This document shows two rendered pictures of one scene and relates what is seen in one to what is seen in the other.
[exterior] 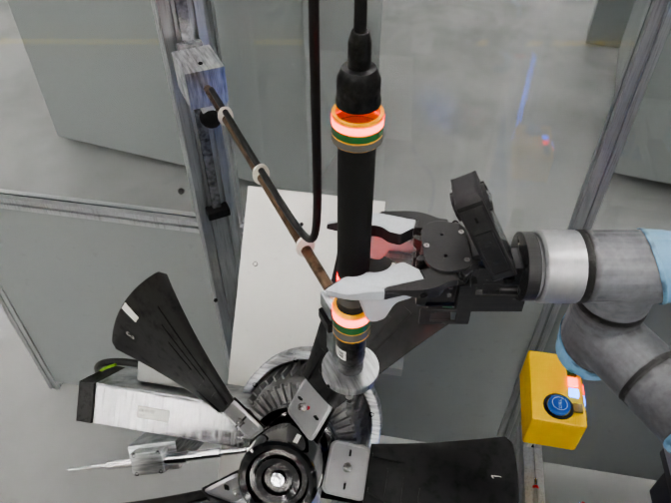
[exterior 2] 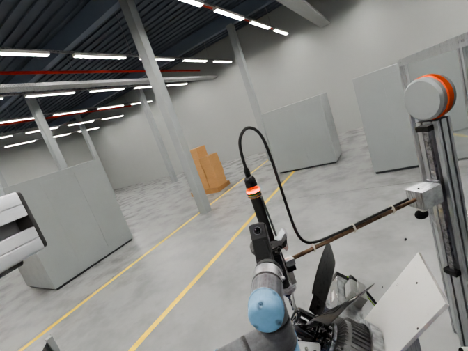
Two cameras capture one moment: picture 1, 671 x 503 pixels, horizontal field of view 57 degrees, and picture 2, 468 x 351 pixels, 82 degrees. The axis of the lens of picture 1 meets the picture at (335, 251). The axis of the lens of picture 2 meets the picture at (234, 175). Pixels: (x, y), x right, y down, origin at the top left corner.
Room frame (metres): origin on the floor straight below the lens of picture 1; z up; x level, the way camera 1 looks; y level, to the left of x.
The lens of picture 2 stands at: (0.58, -0.81, 2.03)
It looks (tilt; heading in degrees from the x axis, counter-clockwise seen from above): 11 degrees down; 103
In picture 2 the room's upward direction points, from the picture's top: 19 degrees counter-clockwise
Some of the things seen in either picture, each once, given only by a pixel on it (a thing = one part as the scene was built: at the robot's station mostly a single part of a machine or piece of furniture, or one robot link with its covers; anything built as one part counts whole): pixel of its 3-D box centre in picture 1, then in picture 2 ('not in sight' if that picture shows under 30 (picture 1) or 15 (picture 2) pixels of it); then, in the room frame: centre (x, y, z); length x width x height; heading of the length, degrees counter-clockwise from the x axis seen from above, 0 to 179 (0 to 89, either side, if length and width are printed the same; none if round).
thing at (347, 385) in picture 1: (346, 340); (284, 274); (0.45, -0.01, 1.50); 0.09 x 0.07 x 0.10; 25
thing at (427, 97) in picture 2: not in sight; (428, 97); (1.09, 0.28, 1.88); 0.17 x 0.15 x 0.16; 80
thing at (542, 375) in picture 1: (550, 400); not in sight; (0.66, -0.43, 1.02); 0.16 x 0.10 x 0.11; 170
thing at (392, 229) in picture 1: (371, 240); (283, 241); (0.48, -0.04, 1.63); 0.09 x 0.03 x 0.06; 68
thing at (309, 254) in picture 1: (260, 174); (354, 228); (0.72, 0.11, 1.54); 0.54 x 0.01 x 0.01; 25
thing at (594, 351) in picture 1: (608, 338); (272, 340); (0.42, -0.31, 1.53); 0.11 x 0.08 x 0.11; 26
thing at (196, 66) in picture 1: (199, 75); (425, 194); (1.01, 0.24, 1.54); 0.10 x 0.07 x 0.08; 25
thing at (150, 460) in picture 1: (150, 460); not in sight; (0.51, 0.32, 1.08); 0.07 x 0.04 x 0.06; 90
